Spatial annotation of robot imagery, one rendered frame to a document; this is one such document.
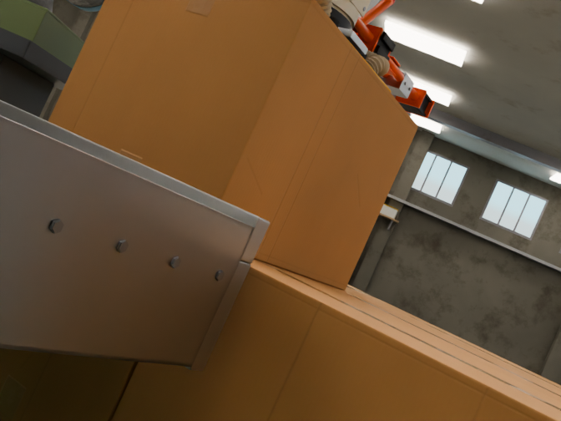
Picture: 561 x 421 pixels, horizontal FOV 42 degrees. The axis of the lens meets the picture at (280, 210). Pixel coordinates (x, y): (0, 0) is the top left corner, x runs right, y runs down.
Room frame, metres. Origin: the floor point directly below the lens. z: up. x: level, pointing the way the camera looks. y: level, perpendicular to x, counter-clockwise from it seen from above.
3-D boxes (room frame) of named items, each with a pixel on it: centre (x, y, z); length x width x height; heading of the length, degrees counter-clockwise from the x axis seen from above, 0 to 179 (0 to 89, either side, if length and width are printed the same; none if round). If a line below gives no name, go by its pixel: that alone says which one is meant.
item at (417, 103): (1.92, -0.21, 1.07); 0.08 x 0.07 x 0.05; 150
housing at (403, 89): (1.80, -0.13, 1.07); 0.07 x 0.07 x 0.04; 60
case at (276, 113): (1.43, 0.12, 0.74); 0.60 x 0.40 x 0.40; 151
